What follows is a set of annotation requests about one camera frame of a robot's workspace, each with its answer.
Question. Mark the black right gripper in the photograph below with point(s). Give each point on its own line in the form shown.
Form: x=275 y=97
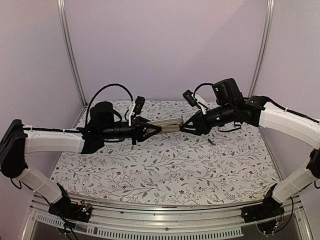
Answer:
x=198 y=125

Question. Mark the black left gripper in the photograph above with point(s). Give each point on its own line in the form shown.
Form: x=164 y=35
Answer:
x=138 y=126

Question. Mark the remote battery cover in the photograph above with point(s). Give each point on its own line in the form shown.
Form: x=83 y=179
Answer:
x=167 y=122

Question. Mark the dark battery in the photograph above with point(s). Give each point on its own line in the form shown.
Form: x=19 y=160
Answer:
x=211 y=142

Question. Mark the white remote control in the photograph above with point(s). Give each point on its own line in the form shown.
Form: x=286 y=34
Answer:
x=169 y=129

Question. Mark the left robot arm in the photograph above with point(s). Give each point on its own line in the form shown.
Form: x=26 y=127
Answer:
x=20 y=140

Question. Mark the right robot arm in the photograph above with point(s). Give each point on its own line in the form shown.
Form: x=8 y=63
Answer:
x=259 y=111

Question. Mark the floral patterned table mat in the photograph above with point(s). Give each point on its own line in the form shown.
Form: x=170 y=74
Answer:
x=174 y=169

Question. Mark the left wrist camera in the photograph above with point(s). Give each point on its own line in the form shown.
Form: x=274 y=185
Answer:
x=134 y=109

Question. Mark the front aluminium rail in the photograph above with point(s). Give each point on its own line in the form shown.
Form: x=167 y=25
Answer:
x=117 y=220

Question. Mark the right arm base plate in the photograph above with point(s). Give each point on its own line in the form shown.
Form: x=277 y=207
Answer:
x=261 y=211

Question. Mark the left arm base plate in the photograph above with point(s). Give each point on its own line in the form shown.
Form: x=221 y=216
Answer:
x=80 y=211

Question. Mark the right aluminium frame post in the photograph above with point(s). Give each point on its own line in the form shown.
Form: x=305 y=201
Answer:
x=263 y=46

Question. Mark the aluminium frame post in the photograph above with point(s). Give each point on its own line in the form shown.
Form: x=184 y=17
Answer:
x=263 y=46
x=61 y=6

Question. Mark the left aluminium frame post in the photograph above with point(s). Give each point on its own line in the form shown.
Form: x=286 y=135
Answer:
x=61 y=6

